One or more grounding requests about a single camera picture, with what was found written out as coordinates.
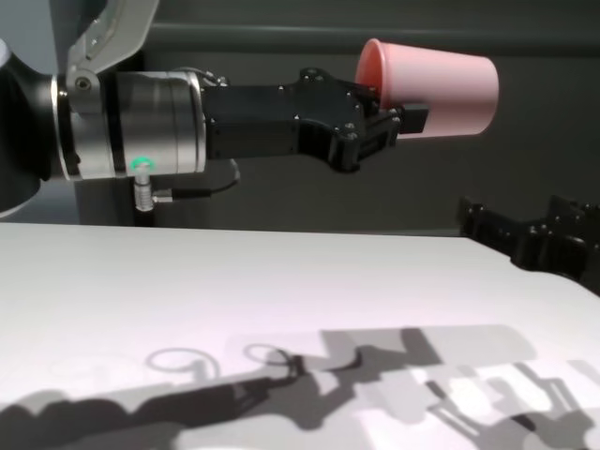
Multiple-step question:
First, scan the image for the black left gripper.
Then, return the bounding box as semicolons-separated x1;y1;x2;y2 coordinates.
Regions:
201;67;431;174

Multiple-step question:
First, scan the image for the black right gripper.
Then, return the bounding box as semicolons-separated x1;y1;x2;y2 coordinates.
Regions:
457;194;600;297

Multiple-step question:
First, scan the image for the pink plastic cup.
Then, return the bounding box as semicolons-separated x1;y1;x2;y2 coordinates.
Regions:
354;37;501;138

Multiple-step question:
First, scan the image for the thick grey horizontal rail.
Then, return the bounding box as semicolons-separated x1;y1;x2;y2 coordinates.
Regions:
144;21;600;49

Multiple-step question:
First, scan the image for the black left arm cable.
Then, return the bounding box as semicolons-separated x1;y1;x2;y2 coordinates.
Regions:
134;158;243;213

